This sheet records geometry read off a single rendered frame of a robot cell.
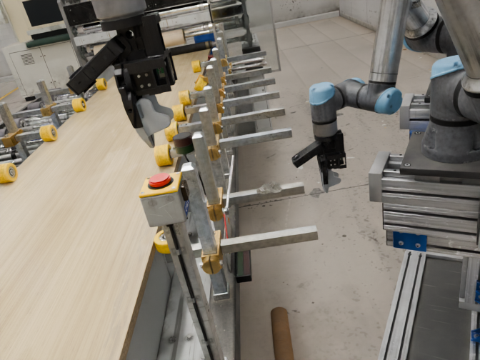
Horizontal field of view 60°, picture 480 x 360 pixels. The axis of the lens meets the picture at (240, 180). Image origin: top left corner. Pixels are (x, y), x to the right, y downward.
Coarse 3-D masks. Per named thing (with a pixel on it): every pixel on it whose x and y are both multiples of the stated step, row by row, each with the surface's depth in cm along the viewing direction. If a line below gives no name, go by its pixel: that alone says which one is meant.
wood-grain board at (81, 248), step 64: (64, 128) 231; (128, 128) 211; (0, 192) 168; (64, 192) 156; (128, 192) 147; (0, 256) 124; (64, 256) 118; (128, 256) 112; (0, 320) 99; (64, 320) 95; (128, 320) 91
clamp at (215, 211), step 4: (220, 188) 144; (220, 192) 141; (220, 196) 138; (220, 200) 136; (208, 204) 135; (212, 204) 135; (216, 204) 134; (220, 204) 134; (208, 208) 135; (212, 208) 133; (216, 208) 133; (220, 208) 134; (212, 212) 133; (216, 212) 133; (220, 212) 133; (212, 216) 134; (216, 216) 134; (220, 216) 134; (212, 220) 134
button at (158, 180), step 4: (152, 176) 75; (156, 176) 75; (160, 176) 75; (164, 176) 74; (168, 176) 74; (152, 180) 74; (156, 180) 74; (160, 180) 74; (164, 180) 73; (168, 180) 74; (152, 184) 73; (156, 184) 73; (160, 184) 73; (164, 184) 73
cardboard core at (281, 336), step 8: (272, 312) 197; (280, 312) 194; (272, 320) 193; (280, 320) 190; (288, 320) 193; (272, 328) 190; (280, 328) 186; (288, 328) 188; (280, 336) 182; (288, 336) 183; (280, 344) 178; (288, 344) 179; (280, 352) 175; (288, 352) 175
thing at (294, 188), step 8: (288, 184) 139; (296, 184) 138; (240, 192) 140; (248, 192) 140; (256, 192) 138; (272, 192) 138; (280, 192) 138; (288, 192) 138; (296, 192) 138; (304, 192) 138; (224, 200) 139; (232, 200) 139; (240, 200) 139; (248, 200) 139; (256, 200) 139
